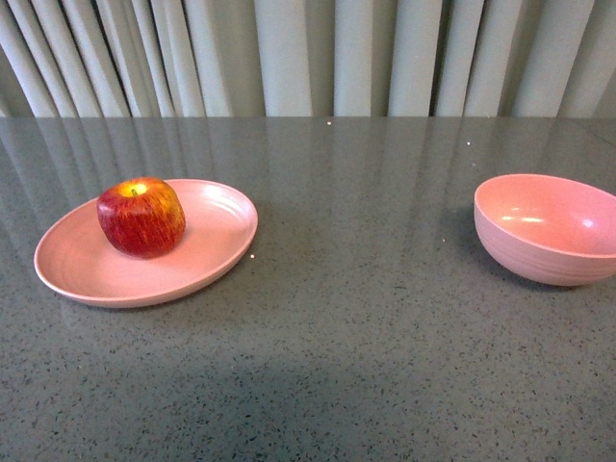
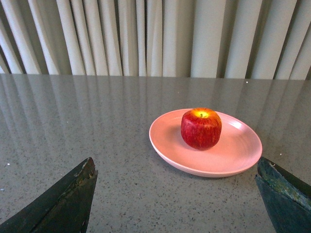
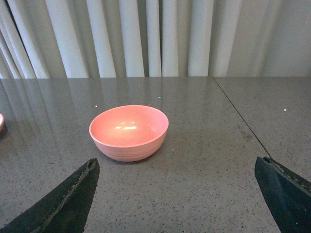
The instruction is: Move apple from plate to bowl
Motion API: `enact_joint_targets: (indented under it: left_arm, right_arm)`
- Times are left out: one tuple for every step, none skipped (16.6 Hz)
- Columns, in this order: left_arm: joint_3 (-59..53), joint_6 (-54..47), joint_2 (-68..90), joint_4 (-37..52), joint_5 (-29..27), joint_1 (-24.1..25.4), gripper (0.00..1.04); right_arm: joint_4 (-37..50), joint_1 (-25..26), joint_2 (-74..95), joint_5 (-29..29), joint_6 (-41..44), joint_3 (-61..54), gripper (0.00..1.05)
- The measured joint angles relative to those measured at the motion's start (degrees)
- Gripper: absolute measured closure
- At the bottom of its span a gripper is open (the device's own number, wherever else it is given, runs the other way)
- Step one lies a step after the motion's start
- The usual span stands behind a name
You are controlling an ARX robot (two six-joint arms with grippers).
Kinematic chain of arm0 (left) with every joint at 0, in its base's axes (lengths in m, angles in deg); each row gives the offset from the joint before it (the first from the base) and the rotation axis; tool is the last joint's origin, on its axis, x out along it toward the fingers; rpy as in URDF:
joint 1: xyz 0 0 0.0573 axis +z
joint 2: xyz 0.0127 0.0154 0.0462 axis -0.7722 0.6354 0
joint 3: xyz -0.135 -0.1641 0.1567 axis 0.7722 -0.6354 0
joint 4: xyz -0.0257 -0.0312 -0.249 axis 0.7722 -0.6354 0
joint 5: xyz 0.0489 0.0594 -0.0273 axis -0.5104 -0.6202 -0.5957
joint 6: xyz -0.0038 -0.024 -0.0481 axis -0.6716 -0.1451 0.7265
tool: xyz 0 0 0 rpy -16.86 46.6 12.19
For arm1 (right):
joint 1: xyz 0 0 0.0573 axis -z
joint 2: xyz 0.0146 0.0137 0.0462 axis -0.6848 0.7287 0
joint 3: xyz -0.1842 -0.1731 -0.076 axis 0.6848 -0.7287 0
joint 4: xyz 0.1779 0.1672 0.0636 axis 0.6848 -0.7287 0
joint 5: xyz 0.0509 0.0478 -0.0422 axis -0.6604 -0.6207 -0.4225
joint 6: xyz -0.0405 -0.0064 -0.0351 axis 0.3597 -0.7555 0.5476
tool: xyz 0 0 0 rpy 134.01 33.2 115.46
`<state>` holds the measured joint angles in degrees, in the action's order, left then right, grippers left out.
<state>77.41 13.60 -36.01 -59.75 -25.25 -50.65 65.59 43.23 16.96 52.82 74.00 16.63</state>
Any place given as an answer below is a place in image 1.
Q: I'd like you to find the red yellow apple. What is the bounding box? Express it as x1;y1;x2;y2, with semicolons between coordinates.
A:
96;177;187;259

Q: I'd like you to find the pink plastic bowl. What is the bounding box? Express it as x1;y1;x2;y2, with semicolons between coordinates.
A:
474;173;615;287

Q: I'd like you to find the pink plastic plate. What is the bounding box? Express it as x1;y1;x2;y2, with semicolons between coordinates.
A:
34;179;259;308

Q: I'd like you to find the white pleated curtain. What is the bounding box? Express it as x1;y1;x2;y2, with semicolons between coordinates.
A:
1;1;615;118

